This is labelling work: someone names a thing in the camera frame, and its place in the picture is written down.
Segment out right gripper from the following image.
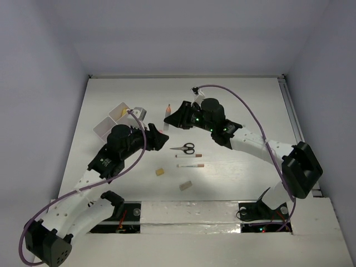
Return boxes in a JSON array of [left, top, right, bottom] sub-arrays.
[[164, 101, 215, 132]]

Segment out pencil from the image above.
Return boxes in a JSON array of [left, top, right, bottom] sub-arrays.
[[163, 104, 171, 131]]

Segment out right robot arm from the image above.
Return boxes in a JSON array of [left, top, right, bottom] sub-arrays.
[[164, 98, 323, 221]]

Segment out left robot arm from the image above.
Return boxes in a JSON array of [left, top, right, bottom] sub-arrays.
[[18, 123, 169, 266]]

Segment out white marker brown cap upper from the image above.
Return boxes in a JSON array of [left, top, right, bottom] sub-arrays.
[[175, 154, 202, 158]]

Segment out white marker brown cap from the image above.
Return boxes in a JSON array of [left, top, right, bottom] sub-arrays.
[[175, 154, 202, 158], [176, 164, 205, 168]]

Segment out yellow eraser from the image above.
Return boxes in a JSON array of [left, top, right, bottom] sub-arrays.
[[155, 168, 165, 176]]

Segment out white marker brown cap lower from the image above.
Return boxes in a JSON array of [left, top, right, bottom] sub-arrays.
[[176, 164, 205, 168]]

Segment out white compartment organizer tray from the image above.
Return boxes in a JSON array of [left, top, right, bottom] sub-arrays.
[[93, 102, 130, 143]]

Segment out grey eraser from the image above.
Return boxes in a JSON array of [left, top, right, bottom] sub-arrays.
[[179, 181, 192, 191]]

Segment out black handled scissors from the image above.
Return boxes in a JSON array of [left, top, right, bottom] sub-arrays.
[[170, 142, 195, 155]]

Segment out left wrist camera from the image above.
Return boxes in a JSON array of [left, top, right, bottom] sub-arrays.
[[130, 107, 147, 121]]

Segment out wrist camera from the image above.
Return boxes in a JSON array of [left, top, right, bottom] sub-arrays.
[[191, 87, 205, 106], [130, 107, 147, 121]]

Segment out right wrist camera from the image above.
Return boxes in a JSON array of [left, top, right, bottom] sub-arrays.
[[191, 87, 205, 106]]

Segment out aluminium rail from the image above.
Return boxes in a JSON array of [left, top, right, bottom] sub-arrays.
[[277, 75, 324, 198]]

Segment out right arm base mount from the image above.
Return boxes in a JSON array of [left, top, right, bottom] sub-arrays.
[[235, 202, 292, 233]]

